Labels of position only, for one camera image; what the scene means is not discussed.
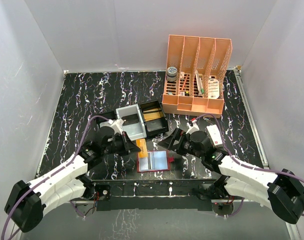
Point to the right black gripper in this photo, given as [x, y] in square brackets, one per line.
[178, 141]

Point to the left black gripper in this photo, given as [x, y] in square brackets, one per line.
[126, 142]

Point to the red leather card holder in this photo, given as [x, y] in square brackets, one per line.
[154, 161]

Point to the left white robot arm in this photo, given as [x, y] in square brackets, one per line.
[30, 201]

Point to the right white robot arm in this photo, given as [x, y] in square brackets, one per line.
[282, 192]

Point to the black card in grey tray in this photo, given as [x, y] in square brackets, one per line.
[131, 119]

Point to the grey plastic tray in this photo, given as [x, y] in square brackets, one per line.
[134, 131]

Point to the black open tray box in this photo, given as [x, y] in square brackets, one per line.
[158, 126]

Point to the white small box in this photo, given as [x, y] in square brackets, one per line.
[214, 135]

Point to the small round jar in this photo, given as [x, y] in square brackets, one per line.
[171, 74]

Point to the white label packet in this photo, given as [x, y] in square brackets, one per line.
[213, 88]

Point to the orange plastic file organizer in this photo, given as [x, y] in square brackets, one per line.
[197, 59]

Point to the black front mounting rail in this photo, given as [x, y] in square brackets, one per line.
[165, 194]

